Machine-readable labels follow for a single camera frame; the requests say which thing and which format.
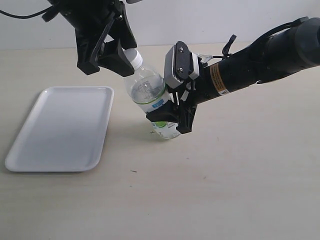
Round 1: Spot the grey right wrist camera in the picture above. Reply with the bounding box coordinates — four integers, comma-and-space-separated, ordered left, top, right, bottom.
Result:
163, 41, 201, 89

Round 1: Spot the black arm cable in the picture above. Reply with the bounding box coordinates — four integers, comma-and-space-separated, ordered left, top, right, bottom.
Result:
0, 4, 55, 19
211, 34, 237, 61

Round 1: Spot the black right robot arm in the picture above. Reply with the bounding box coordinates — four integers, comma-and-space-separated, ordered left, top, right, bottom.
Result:
146, 17, 320, 134

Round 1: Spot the clear plastic drink bottle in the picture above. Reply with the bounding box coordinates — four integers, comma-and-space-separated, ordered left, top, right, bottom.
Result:
124, 63, 181, 140

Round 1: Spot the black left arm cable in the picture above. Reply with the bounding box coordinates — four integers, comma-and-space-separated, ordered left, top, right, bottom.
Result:
0, 4, 55, 19

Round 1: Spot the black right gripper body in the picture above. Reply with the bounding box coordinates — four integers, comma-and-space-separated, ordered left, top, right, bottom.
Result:
166, 55, 212, 110

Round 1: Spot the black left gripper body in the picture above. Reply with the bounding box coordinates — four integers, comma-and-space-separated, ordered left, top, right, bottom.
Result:
42, 0, 125, 54

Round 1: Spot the white rectangular tray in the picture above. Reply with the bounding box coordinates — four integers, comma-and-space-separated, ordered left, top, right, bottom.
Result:
4, 86, 114, 173

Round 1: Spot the white bottle cap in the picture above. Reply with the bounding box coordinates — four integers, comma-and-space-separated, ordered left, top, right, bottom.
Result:
123, 48, 143, 71

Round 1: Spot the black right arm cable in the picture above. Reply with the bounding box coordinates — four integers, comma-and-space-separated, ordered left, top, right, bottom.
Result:
211, 34, 237, 61

